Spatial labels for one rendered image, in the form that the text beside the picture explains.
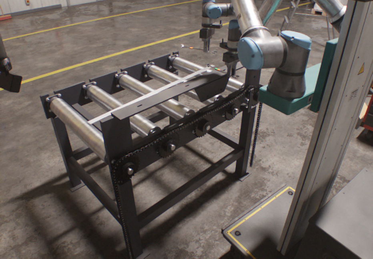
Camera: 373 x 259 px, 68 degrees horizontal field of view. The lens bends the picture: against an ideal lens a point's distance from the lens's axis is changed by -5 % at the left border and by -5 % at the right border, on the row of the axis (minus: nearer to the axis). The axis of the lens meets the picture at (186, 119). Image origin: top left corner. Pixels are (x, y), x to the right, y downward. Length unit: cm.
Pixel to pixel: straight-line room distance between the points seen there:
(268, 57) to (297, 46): 11
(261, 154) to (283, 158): 22
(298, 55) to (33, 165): 270
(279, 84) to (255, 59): 17
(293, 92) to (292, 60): 13
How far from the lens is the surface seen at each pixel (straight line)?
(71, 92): 237
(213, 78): 175
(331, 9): 166
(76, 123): 191
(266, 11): 151
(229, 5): 173
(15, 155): 344
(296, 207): 161
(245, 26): 114
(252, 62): 105
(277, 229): 202
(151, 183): 268
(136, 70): 261
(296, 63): 113
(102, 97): 216
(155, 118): 294
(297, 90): 117
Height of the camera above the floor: 190
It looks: 33 degrees down
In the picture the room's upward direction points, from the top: straight up
